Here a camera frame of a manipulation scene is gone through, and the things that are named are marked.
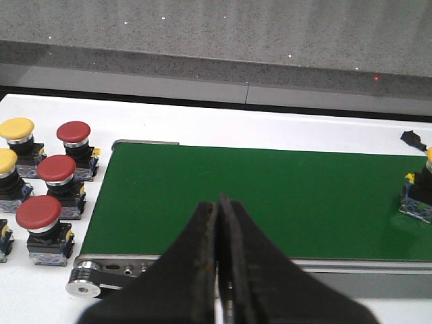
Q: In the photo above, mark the red push button near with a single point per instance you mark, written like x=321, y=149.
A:
x=50, y=241

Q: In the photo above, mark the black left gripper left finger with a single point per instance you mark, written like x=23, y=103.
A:
x=178, y=288

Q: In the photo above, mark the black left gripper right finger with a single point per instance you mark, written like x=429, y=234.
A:
x=260, y=284

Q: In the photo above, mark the yellow push button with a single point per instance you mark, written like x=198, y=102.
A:
x=415, y=199
x=18, y=133
x=14, y=190

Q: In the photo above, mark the green conveyor belt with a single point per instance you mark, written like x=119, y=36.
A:
x=334, y=214

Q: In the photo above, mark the red push button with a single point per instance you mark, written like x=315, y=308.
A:
x=50, y=241
x=57, y=172
x=74, y=135

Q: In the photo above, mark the red push button far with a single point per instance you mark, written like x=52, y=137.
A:
x=74, y=135

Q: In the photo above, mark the small black sensor block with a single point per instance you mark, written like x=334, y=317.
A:
x=414, y=140

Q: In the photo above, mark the red push button middle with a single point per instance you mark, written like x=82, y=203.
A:
x=57, y=172

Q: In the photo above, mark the grey granite counter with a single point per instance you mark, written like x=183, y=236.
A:
x=372, y=56

